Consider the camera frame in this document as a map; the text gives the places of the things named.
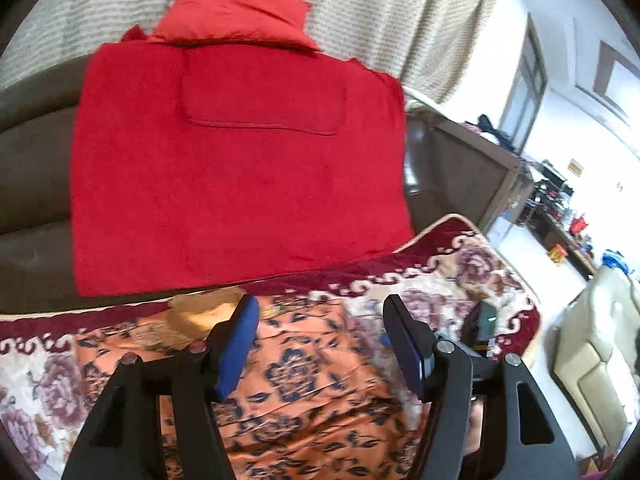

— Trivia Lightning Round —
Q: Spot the beige armchair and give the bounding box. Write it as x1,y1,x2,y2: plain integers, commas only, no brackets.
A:
551,266,639,451

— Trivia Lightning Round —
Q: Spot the large red cushion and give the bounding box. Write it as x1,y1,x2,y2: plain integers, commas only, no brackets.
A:
70,41,412,297

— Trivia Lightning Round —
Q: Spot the orange floral blouse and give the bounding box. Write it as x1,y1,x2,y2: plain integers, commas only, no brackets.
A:
74,286,436,480

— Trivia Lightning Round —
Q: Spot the window with dark frame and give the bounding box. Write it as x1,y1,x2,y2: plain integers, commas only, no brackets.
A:
500,14,548,155

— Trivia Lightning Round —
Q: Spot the dark brown leather sofa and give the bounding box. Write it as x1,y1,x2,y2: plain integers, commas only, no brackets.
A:
0,54,536,316

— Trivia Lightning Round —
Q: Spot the cluttered side table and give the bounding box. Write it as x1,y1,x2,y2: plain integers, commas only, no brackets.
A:
518,158,598,280

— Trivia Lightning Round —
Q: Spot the small red pillow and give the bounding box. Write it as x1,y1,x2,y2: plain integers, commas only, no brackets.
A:
149,0,319,52

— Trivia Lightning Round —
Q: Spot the wooden side cabinet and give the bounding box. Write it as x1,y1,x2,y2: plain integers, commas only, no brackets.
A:
402,86,525,237

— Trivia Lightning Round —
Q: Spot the beige dotted curtain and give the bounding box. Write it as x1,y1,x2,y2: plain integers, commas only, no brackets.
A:
1,0,495,103

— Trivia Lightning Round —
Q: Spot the floral plush sofa blanket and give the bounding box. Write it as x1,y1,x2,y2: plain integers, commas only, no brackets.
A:
1,215,540,479

